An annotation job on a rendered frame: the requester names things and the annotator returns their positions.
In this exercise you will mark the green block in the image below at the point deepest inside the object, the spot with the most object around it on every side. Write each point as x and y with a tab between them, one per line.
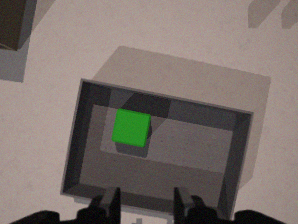
131	127

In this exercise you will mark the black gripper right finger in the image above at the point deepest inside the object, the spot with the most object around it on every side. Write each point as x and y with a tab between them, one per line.
190	209

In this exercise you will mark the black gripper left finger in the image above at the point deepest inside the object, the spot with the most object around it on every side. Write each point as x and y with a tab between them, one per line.
103	210

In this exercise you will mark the dark grey open-top box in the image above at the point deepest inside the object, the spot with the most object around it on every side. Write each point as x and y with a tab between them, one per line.
193	144

